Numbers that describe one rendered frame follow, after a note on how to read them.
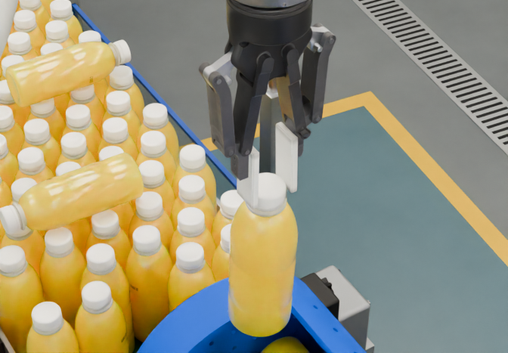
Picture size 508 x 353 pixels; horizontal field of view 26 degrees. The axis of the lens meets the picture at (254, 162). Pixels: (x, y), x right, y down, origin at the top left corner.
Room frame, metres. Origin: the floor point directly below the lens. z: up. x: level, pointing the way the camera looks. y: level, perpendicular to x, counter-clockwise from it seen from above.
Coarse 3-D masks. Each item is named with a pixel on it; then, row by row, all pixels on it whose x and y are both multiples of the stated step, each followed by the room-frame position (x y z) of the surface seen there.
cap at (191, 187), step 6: (180, 180) 1.25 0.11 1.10; (186, 180) 1.25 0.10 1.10; (192, 180) 1.25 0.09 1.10; (198, 180) 1.25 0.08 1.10; (180, 186) 1.23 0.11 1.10; (186, 186) 1.23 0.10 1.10; (192, 186) 1.23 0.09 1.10; (198, 186) 1.23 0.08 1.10; (204, 186) 1.24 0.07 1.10; (180, 192) 1.23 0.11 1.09; (186, 192) 1.22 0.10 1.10; (192, 192) 1.22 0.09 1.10; (198, 192) 1.22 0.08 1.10; (186, 198) 1.22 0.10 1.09; (192, 198) 1.22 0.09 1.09; (198, 198) 1.22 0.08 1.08
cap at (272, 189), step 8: (264, 176) 0.83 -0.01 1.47; (272, 176) 0.83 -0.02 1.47; (264, 184) 0.82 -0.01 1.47; (272, 184) 0.82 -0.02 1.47; (280, 184) 0.82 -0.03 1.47; (264, 192) 0.81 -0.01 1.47; (272, 192) 0.81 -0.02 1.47; (280, 192) 0.81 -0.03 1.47; (264, 200) 0.80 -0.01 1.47; (272, 200) 0.80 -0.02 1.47; (280, 200) 0.81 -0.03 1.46; (256, 208) 0.80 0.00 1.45; (264, 208) 0.80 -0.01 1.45; (272, 208) 0.80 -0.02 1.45
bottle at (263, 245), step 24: (240, 216) 0.81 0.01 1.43; (264, 216) 0.80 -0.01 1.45; (288, 216) 0.81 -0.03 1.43; (240, 240) 0.80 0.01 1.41; (264, 240) 0.79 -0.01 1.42; (288, 240) 0.80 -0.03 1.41; (240, 264) 0.80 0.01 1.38; (264, 264) 0.79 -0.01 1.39; (288, 264) 0.80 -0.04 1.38; (240, 288) 0.80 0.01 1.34; (264, 288) 0.79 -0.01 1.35; (288, 288) 0.80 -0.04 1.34; (240, 312) 0.80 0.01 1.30; (264, 312) 0.79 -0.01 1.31; (288, 312) 0.81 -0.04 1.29; (264, 336) 0.80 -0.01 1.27
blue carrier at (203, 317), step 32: (224, 288) 0.90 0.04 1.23; (192, 320) 0.86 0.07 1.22; (224, 320) 0.85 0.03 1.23; (320, 320) 0.87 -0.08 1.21; (160, 352) 0.84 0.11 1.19; (192, 352) 0.82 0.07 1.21; (224, 352) 0.91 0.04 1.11; (256, 352) 0.93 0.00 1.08; (320, 352) 0.95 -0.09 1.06; (352, 352) 0.83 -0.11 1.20
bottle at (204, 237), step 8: (176, 232) 1.16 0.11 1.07; (200, 232) 1.15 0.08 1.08; (208, 232) 1.17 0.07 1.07; (176, 240) 1.15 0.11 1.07; (184, 240) 1.15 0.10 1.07; (192, 240) 1.15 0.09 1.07; (200, 240) 1.15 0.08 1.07; (208, 240) 1.16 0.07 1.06; (176, 248) 1.15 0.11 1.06; (208, 248) 1.15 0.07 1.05; (208, 256) 1.14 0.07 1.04
